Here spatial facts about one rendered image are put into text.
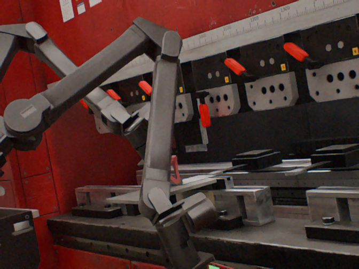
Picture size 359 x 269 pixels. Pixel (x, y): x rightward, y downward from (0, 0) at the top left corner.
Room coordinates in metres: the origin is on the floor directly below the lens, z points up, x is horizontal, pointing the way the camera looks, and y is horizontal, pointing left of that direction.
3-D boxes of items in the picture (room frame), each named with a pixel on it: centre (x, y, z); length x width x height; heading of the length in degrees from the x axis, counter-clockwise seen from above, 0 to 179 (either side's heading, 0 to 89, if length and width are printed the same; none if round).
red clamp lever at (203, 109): (1.59, -0.08, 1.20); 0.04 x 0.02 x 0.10; 126
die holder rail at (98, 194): (2.19, 0.28, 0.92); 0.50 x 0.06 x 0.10; 36
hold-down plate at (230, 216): (1.68, -0.02, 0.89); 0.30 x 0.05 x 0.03; 36
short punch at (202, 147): (1.75, -0.04, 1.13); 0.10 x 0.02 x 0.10; 36
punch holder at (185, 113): (1.77, -0.03, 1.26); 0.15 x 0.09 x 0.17; 36
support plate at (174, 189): (1.66, 0.08, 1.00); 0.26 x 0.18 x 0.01; 126
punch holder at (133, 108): (1.93, 0.09, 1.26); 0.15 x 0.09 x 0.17; 36
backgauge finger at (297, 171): (1.58, -0.37, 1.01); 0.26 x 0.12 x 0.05; 126
